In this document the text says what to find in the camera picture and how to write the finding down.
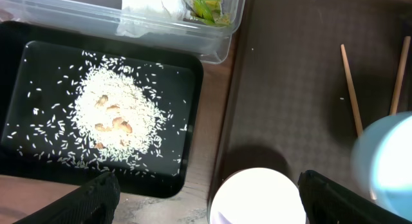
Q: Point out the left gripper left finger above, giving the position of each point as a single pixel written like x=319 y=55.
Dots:
x=93 y=203

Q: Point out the clear plastic bin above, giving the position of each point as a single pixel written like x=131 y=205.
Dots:
x=102 y=17

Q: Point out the white pink-rimmed bowl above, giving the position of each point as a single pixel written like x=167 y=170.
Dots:
x=257 y=195

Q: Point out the light blue bowl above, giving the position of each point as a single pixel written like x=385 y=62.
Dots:
x=381 y=163

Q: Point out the yellow snack wrapper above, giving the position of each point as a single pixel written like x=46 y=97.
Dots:
x=208 y=12

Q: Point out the rice food scraps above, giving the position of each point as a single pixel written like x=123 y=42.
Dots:
x=98 y=112

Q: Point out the dark brown serving tray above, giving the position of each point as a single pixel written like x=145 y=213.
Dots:
x=289 y=108

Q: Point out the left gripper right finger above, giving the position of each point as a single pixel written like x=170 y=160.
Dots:
x=325 y=201

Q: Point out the black rectangular tray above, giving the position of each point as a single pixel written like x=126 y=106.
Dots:
x=17 y=38

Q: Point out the white napkin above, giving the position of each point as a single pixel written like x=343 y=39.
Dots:
x=169 y=10

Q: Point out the wooden chopstick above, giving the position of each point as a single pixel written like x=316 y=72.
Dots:
x=352 y=93
x=400 y=76

